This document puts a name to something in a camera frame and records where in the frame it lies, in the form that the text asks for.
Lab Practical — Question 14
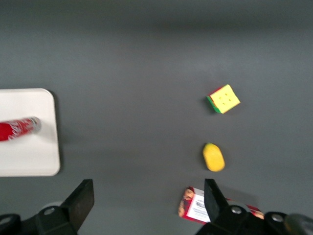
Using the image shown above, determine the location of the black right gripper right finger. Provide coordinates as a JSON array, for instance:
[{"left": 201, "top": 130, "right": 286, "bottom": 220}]
[{"left": 197, "top": 178, "right": 265, "bottom": 235}]

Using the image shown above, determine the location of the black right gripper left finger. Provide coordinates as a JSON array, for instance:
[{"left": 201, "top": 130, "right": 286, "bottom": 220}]
[{"left": 35, "top": 179, "right": 95, "bottom": 235}]

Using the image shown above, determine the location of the red coke bottle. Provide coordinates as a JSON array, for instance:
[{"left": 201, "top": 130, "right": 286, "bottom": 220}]
[{"left": 0, "top": 116, "right": 42, "bottom": 142}]

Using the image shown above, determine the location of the beige plastic tray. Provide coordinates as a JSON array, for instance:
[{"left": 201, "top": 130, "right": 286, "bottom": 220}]
[{"left": 0, "top": 88, "right": 61, "bottom": 177}]

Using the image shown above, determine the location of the red cookie box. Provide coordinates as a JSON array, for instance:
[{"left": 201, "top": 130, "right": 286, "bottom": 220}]
[{"left": 178, "top": 186, "right": 266, "bottom": 225}]

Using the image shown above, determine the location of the yellow lemon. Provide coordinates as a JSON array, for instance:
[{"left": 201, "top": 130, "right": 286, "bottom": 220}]
[{"left": 202, "top": 142, "right": 226, "bottom": 172}]

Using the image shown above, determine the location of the rubik's cube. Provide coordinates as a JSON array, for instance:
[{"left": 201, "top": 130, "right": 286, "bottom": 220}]
[{"left": 206, "top": 84, "right": 241, "bottom": 115}]

